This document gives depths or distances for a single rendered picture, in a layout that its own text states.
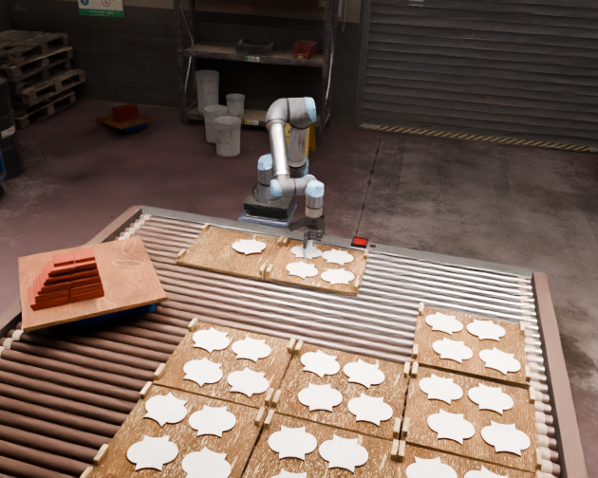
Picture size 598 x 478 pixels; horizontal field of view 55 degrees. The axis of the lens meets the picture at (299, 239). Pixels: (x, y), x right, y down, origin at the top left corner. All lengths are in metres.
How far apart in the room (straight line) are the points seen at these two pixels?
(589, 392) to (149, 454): 2.67
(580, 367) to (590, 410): 0.36
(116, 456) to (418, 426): 0.92
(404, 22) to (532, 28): 1.38
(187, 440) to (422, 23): 5.87
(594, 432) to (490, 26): 4.78
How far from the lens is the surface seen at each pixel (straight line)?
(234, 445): 1.82
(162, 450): 1.82
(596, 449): 3.46
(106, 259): 2.51
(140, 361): 2.14
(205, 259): 2.63
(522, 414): 2.07
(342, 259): 2.64
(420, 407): 1.98
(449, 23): 7.02
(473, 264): 2.82
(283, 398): 1.94
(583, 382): 3.82
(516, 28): 7.12
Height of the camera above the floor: 2.32
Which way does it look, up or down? 30 degrees down
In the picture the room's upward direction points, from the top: 3 degrees clockwise
